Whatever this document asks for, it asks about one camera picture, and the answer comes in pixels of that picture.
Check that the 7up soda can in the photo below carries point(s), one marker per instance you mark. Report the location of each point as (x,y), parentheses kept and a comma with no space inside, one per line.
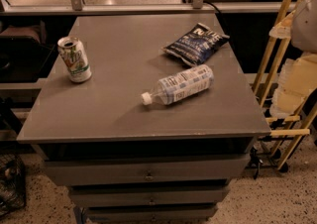
(72,52)

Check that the dark chair at left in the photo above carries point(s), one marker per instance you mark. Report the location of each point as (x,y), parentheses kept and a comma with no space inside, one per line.
(24,54)

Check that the black wire basket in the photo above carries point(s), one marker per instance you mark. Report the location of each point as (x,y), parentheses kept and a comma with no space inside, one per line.
(12,184)

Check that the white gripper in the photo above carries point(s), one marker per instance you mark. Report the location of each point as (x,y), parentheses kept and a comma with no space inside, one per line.
(305,28)

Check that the dark blue chip bag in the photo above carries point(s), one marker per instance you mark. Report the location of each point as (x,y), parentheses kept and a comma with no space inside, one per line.
(197,46)

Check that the blue label plastic bottle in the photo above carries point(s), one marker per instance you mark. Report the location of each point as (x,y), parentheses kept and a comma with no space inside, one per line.
(176,87)

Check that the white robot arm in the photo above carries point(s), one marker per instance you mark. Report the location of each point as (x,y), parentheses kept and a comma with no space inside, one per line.
(300,26)

